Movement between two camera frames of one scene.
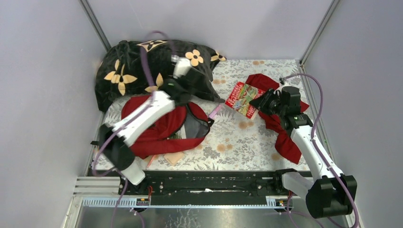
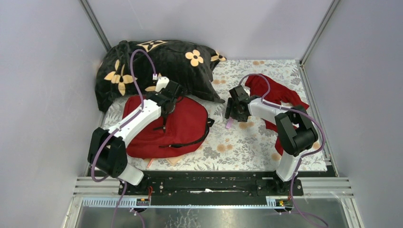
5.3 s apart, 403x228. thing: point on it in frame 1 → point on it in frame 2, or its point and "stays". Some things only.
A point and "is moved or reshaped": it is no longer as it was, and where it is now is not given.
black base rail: [205, 187] stays
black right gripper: [261, 102] → [243, 118]
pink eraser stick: [213, 114] → [229, 123]
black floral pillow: [120, 72] stays
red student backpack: [188, 125] is moved or reshaped
